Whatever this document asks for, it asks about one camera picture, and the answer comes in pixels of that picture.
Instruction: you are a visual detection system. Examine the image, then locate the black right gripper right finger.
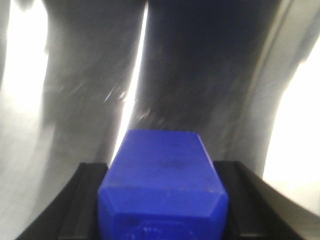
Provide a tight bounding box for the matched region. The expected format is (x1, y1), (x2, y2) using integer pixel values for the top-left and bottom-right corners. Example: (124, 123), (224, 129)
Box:
(213, 161), (301, 240)

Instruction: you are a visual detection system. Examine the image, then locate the blue rectangular block part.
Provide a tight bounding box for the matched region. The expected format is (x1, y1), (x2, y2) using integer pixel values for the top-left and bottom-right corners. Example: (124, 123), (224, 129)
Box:
(98, 129), (229, 240)

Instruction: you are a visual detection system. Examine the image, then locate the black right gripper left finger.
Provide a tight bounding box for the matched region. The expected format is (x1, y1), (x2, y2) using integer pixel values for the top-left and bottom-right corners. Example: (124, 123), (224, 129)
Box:
(17, 163), (108, 240)

